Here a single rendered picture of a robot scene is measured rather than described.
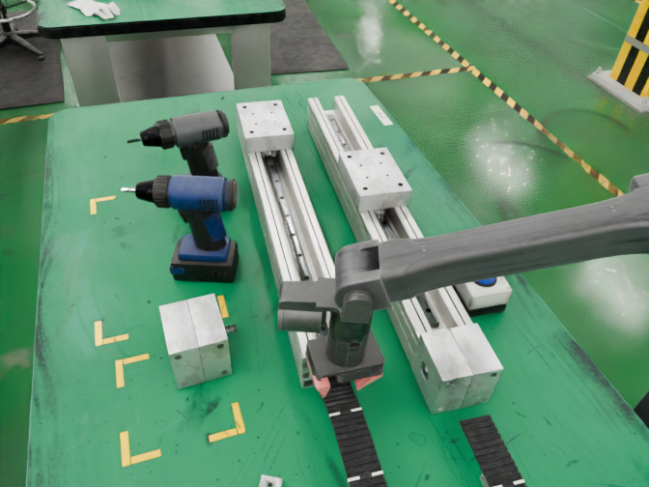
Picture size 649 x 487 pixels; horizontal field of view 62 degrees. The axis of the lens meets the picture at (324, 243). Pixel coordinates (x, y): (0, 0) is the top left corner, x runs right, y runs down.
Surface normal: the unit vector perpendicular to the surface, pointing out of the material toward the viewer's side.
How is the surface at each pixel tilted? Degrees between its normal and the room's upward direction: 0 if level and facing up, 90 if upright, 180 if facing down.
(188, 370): 90
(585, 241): 90
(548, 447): 0
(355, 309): 92
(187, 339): 0
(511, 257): 90
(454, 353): 0
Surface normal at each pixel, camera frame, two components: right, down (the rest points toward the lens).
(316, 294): -0.01, -0.71
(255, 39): 0.31, 0.65
